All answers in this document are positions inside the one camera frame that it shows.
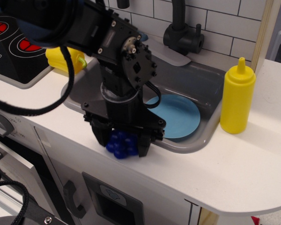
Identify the black metal foreground base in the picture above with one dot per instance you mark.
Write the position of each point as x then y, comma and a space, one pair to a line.
34, 215

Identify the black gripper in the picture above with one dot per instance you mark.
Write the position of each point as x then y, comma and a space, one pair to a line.
130, 115

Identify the grey cabinet door handle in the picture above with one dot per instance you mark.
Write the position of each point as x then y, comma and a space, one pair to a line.
69, 190

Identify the yellow squeeze bottle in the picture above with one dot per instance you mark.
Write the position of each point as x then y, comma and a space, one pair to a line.
239, 83

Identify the black toy stovetop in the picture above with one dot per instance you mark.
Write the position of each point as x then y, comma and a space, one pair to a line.
22, 64

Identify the grey oven knob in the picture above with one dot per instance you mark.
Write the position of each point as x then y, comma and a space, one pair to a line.
5, 126

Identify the blue toy blueberries cluster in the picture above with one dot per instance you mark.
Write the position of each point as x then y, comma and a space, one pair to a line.
122, 144

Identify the black toy faucet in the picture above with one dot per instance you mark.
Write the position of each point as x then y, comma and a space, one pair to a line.
179, 36

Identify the light blue plate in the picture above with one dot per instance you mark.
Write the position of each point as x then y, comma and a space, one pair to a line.
182, 116

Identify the light wooden side post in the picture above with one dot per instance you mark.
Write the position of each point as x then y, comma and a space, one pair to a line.
266, 29

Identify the grey toy sink basin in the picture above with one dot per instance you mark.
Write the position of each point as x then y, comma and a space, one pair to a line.
201, 84

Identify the white oven door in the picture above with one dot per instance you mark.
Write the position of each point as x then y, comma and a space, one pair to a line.
19, 169

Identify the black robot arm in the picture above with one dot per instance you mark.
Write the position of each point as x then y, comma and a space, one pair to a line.
125, 62

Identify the grey dishwasher panel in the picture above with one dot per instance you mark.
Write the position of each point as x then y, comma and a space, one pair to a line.
113, 204

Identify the yellow toy bell pepper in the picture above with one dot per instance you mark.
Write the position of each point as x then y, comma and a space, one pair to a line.
56, 60

